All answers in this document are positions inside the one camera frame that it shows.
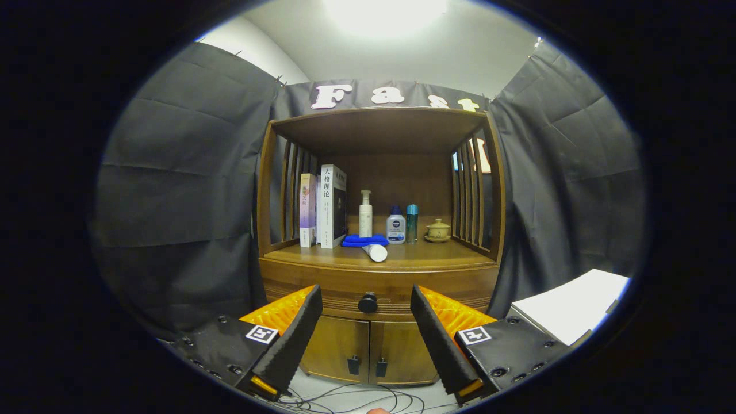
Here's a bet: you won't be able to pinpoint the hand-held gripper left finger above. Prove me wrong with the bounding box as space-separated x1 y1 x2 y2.
170 285 323 402

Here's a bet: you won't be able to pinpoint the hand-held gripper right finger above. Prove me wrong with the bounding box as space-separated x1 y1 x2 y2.
410 285 576 405

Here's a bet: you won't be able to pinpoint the wooden drawer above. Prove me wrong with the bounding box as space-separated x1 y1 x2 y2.
260 270 500 323

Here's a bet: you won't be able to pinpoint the wooden cabinet door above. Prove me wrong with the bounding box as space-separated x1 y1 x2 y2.
368 320 440 387
299 315 370 384

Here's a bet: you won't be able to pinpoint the wooden countertop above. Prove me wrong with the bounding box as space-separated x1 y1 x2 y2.
259 239 498 271

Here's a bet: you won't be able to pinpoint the wooden cabinet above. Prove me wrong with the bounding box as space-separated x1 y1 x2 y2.
256 106 507 387

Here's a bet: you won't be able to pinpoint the ceramic lidded teacup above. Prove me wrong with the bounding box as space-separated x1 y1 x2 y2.
424 218 452 243

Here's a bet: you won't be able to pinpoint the blue folded cloth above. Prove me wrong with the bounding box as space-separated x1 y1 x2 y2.
342 233 389 248

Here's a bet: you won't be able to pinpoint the white bottle blue cap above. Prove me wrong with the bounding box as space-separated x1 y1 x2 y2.
386 205 407 244

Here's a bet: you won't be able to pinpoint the purple book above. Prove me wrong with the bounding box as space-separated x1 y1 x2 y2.
300 173 318 248

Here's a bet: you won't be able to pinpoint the white book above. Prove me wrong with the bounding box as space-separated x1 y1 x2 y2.
317 164 347 250

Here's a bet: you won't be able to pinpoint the white pump bottle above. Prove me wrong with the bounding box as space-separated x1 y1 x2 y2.
359 190 373 237

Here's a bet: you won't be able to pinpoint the white table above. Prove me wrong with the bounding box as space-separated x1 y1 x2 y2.
511 269 631 346

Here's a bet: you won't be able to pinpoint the black backdrop cloth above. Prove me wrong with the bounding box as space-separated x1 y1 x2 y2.
86 37 647 340

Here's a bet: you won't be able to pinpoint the black cables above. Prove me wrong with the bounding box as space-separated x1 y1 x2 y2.
270 384 461 414

